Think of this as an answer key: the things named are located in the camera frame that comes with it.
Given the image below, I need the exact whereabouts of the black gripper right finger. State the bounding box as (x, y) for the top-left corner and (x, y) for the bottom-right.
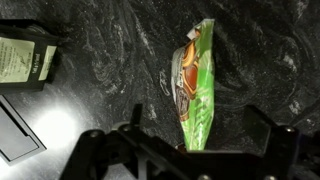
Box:
(245, 104), (301, 180)

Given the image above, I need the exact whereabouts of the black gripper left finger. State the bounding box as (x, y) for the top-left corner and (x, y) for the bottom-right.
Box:
(59, 103), (188, 180)

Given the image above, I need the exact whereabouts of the green snack packet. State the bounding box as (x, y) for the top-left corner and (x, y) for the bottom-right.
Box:
(170, 18), (216, 152)

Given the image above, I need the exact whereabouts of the flat dark grey panel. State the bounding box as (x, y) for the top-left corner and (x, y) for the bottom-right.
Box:
(0, 94), (47, 167)

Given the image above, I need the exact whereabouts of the black box with pale label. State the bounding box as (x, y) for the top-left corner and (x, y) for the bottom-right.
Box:
(0, 19), (63, 95)

